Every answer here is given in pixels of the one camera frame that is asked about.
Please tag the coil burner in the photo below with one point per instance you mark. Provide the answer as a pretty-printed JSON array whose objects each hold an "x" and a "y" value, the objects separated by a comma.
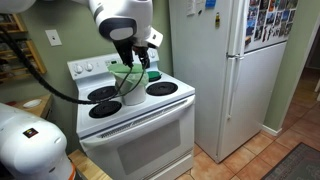
[
  {"x": 103, "y": 93},
  {"x": 162, "y": 88},
  {"x": 105, "y": 109}
]

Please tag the white bin with green lid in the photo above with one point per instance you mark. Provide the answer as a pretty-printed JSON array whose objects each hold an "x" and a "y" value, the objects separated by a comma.
[{"x": 133, "y": 97}]

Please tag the front right coil burner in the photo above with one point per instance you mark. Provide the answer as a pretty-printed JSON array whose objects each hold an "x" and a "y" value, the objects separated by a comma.
[{"x": 162, "y": 88}]

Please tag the patterned floor rug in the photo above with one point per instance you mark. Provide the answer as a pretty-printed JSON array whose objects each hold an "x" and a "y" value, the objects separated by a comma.
[{"x": 301, "y": 163}]

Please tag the wooden side table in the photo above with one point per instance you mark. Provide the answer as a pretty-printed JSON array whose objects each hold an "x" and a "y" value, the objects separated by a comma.
[{"x": 40, "y": 106}]

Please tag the wooden wall shelf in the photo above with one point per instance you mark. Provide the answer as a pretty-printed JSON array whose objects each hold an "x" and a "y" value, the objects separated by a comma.
[{"x": 11, "y": 66}]

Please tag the white bowl on table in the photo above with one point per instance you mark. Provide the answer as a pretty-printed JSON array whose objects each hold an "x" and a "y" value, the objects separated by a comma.
[{"x": 32, "y": 103}]

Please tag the light green bin liner bag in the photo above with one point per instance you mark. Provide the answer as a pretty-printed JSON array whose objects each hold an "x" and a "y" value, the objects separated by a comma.
[{"x": 127, "y": 78}]

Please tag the white oven door handle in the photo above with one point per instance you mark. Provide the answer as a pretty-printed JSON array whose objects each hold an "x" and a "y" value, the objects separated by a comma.
[{"x": 139, "y": 127}]

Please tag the back left coil burner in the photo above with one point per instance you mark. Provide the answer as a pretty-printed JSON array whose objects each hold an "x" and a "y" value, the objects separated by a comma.
[{"x": 103, "y": 93}]

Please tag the white light switch plate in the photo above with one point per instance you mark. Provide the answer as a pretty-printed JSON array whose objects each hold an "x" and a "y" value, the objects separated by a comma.
[{"x": 53, "y": 37}]

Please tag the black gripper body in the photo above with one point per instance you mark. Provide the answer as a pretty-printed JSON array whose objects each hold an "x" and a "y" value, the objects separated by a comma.
[{"x": 127, "y": 50}]

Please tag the fridge photo magnets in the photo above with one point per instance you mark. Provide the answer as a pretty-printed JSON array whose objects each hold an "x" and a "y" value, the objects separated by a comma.
[{"x": 269, "y": 22}]

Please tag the white refrigerator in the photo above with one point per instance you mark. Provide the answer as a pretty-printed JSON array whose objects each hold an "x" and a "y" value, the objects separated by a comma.
[{"x": 233, "y": 86}]

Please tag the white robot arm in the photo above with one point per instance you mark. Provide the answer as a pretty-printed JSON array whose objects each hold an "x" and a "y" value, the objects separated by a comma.
[{"x": 128, "y": 25}]

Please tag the front left coil burner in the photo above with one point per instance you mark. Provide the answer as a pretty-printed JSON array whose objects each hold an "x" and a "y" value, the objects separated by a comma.
[{"x": 105, "y": 109}]

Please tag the white electric stove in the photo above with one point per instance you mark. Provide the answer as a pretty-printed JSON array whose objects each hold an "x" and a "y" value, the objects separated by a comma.
[{"x": 162, "y": 154}]

